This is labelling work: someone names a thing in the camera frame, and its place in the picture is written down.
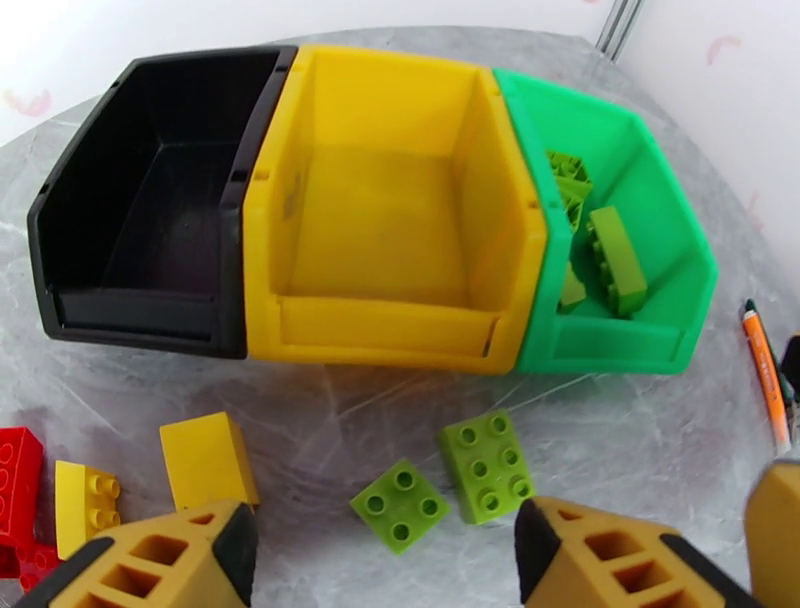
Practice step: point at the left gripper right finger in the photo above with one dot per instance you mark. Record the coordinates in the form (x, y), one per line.
(612, 569)

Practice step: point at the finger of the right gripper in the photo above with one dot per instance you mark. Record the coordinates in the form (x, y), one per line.
(778, 537)

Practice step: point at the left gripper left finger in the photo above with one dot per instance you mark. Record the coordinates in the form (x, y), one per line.
(156, 562)

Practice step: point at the yellow lego brick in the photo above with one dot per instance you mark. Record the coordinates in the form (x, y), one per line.
(206, 459)
(84, 500)

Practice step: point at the red lego brick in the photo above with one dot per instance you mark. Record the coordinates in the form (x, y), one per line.
(31, 565)
(19, 481)

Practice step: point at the small square green lego brick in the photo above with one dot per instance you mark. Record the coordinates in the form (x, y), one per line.
(400, 506)
(572, 290)
(570, 181)

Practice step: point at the long green lego brick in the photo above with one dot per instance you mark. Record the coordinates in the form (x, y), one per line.
(619, 262)

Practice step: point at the green plastic bin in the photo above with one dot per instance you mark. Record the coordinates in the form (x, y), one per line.
(662, 206)

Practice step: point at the black plastic bin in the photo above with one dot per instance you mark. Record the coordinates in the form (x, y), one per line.
(156, 206)

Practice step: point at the yellow plastic bin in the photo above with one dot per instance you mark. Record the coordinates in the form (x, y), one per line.
(375, 231)

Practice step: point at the aluminium frame post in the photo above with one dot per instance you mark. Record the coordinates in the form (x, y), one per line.
(619, 25)

